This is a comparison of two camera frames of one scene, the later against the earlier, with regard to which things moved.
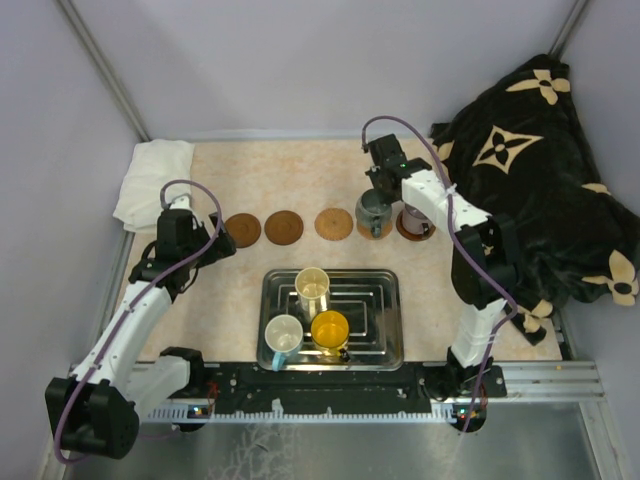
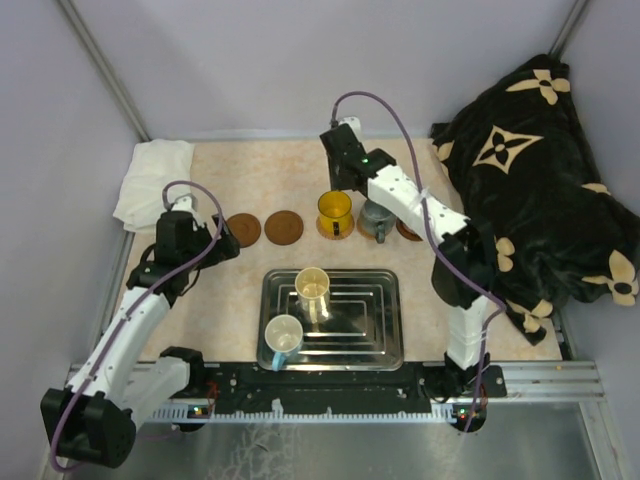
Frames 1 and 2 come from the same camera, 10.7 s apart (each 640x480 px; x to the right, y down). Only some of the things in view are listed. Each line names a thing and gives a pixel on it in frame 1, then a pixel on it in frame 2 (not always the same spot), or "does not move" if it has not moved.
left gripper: x=221 y=247 does not move
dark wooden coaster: x=409 y=235 does not move
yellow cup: x=330 y=331 → x=334 y=211
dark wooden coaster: x=284 y=227 does not move
